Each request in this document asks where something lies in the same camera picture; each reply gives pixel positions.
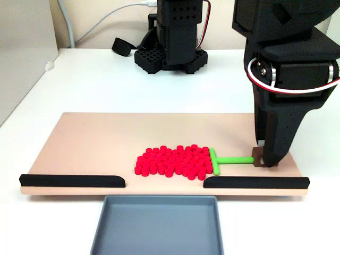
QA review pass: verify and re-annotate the black strap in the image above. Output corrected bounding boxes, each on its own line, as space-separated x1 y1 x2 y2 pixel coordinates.
111 37 138 57

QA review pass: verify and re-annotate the red granule pile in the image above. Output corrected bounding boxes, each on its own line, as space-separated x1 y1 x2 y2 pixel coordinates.
134 144 214 181

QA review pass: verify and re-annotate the pink flat board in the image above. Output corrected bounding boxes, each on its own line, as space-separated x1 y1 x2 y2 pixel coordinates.
20 112 310 199

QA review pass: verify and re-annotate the grey wall cable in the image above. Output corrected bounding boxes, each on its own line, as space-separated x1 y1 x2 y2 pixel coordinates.
57 0 77 49

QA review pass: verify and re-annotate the black foam strip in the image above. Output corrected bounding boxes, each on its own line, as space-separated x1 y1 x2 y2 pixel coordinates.
19 174 126 189
203 175 310 190

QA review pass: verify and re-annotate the green T pusher brown block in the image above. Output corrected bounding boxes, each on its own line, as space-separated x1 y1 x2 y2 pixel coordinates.
209 147 279 176

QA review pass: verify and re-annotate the grey square tray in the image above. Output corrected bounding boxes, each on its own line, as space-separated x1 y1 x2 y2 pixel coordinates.
89 195 225 255

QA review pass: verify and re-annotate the white partition panel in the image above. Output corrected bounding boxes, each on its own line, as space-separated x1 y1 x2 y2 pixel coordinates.
314 17 340 48
0 0 59 126

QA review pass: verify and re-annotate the white USB cable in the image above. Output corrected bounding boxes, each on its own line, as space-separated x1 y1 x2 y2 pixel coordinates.
75 0 159 46

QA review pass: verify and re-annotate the red white base servo cable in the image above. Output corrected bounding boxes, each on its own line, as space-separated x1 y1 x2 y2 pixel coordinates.
197 0 212 51

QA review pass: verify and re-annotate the red white gripper servo cable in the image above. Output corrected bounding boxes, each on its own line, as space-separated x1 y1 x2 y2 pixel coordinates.
246 57 340 98

